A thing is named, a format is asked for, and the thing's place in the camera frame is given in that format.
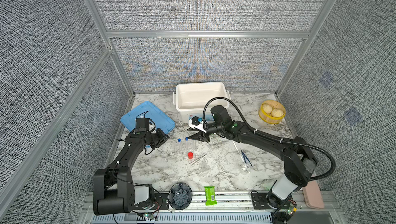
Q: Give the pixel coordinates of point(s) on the left steamed bun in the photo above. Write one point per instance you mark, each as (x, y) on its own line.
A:
(267, 108)

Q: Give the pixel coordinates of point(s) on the white plastic storage bin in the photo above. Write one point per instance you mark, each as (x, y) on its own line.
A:
(190, 99)

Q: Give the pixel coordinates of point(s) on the pink pouch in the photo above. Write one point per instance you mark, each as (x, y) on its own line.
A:
(312, 195)

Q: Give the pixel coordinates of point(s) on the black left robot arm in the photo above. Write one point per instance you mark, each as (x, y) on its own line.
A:
(114, 191)

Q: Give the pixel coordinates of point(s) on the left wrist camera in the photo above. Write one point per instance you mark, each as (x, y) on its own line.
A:
(142, 125)

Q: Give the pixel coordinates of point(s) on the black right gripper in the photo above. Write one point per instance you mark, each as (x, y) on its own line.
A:
(199, 136)

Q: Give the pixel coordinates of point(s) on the right steamed bun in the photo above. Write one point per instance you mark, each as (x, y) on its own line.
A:
(277, 113)

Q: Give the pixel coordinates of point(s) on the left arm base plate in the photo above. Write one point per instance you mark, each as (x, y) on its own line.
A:
(159, 200)

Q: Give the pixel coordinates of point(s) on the blue plastic bin lid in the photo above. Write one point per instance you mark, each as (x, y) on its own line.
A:
(150, 111)

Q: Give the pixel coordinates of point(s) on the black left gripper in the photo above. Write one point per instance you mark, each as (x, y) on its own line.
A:
(162, 138)

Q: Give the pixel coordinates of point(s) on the steamed bun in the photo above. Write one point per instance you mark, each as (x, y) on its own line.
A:
(267, 108)
(277, 113)

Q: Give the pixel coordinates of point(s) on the bamboo steamer basket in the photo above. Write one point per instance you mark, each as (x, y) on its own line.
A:
(267, 117)

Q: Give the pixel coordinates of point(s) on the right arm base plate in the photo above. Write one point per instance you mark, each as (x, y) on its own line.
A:
(260, 201)

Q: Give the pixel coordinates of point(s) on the small clear glass dish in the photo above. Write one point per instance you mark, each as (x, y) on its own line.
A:
(245, 169)

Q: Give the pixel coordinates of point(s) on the metal tweezers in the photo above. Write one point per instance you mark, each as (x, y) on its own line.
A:
(197, 160)

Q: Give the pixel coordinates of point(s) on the clear test tube rack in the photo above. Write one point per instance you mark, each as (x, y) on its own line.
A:
(183, 150)

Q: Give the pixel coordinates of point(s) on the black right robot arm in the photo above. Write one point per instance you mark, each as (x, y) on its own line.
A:
(299, 160)

